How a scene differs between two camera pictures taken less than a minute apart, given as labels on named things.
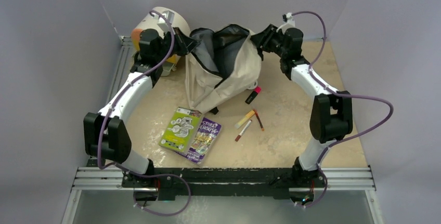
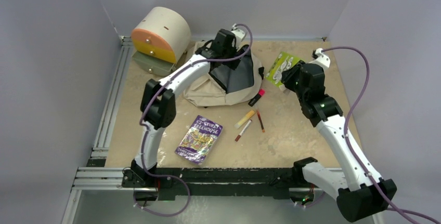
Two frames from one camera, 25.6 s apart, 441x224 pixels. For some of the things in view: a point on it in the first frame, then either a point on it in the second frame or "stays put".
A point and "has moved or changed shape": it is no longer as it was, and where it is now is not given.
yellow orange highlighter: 244,119 stays put
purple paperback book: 203,142 stays put
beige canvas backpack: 225,62 has moved or changed shape
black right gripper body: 274,40 -> 292,80
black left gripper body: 179,48 -> 230,54
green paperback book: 180,131 -> 283,62
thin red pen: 259,119 stays put
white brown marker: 244,130 stays put
